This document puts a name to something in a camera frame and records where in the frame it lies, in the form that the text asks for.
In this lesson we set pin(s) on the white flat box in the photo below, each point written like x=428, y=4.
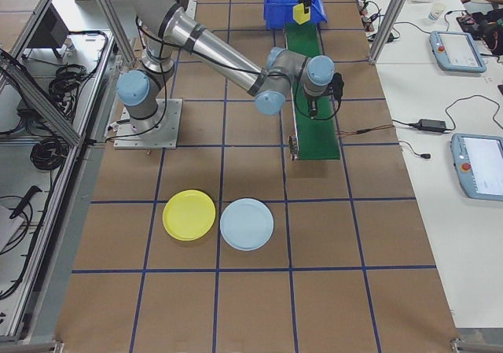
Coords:
x=8, y=227

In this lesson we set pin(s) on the white desk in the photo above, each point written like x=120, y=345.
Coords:
x=424, y=211

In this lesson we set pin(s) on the green conveyor belt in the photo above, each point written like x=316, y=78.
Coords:
x=314, y=140

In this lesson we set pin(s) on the black monitor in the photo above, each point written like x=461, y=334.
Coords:
x=49, y=28

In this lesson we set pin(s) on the white paper cup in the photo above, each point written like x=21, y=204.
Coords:
x=436, y=13

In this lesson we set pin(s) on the blue plastic storage bin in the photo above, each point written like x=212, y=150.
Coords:
x=275, y=15

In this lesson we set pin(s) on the grey teach pendant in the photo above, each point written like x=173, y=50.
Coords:
x=457, y=51
x=481, y=168

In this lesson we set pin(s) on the black handheld device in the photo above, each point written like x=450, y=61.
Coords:
x=481, y=24

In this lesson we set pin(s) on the light blue plate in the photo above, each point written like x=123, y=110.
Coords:
x=247, y=224

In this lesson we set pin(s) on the yellow foam block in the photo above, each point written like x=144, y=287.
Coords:
x=298, y=17

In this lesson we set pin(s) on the metal bar V-shaped frame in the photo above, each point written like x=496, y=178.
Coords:
x=108, y=15

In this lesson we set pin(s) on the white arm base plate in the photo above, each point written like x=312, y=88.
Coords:
x=171, y=133

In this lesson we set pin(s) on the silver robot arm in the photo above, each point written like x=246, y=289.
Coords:
x=220, y=50

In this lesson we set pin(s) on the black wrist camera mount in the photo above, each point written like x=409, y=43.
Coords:
x=338, y=87

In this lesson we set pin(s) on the yellow plate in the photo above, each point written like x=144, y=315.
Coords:
x=189, y=214

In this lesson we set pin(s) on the black power adapter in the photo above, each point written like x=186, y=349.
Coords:
x=432, y=124

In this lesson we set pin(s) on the aluminium frame post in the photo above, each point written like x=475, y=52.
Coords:
x=393, y=15

